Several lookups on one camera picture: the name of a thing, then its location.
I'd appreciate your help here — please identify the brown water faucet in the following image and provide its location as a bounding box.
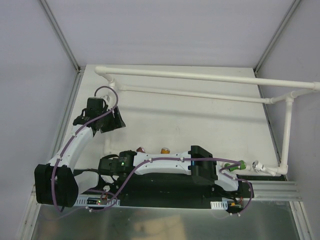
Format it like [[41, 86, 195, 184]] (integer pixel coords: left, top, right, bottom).
[[136, 147, 145, 153]]

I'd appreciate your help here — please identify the white PVC pipe frame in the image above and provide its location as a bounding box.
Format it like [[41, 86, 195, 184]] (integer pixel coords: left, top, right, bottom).
[[94, 66, 320, 175]]

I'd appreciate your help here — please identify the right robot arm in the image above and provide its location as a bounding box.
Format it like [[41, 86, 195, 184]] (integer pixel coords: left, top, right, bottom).
[[98, 145, 247, 198]]

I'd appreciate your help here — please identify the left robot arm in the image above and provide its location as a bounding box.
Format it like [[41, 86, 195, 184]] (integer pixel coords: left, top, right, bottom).
[[34, 97, 126, 210]]

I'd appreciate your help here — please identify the orange water faucet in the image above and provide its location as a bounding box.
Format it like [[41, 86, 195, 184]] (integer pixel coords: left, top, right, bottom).
[[160, 147, 171, 154]]

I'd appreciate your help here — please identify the green water faucet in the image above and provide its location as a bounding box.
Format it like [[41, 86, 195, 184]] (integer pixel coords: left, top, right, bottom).
[[223, 160, 247, 172]]

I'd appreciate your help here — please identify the white water faucet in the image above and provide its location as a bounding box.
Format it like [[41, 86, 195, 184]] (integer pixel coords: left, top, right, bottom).
[[252, 160, 276, 176]]

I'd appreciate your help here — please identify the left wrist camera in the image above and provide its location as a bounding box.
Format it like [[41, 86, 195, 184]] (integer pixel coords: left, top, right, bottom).
[[100, 94, 112, 104]]

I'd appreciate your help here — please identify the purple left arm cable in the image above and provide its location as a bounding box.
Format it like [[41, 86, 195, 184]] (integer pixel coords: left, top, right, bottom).
[[51, 86, 120, 213]]

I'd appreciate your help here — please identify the left white cable duct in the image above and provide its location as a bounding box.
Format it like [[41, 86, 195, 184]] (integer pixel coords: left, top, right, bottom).
[[74, 196, 120, 208]]

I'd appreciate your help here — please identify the white cable duct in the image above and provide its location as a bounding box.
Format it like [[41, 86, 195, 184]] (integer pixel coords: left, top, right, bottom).
[[210, 200, 228, 211], [74, 196, 120, 208]]

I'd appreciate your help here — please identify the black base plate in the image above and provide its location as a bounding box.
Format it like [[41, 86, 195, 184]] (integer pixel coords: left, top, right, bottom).
[[85, 173, 255, 209]]

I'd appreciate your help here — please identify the left aluminium frame post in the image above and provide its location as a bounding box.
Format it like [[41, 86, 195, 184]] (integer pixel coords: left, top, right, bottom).
[[37, 0, 81, 73]]

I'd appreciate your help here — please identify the aluminium frame post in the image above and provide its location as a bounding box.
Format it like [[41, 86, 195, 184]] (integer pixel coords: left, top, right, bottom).
[[253, 0, 303, 76], [37, 0, 81, 73]]

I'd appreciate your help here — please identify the right white cable duct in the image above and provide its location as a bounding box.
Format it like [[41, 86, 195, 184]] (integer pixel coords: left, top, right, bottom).
[[210, 200, 228, 211]]

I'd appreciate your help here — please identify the aluminium front rail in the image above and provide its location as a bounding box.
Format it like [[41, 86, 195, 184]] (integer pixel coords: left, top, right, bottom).
[[251, 180, 302, 202]]

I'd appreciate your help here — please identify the right aluminium frame post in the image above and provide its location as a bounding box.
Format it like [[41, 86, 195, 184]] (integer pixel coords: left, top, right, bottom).
[[253, 0, 303, 76]]

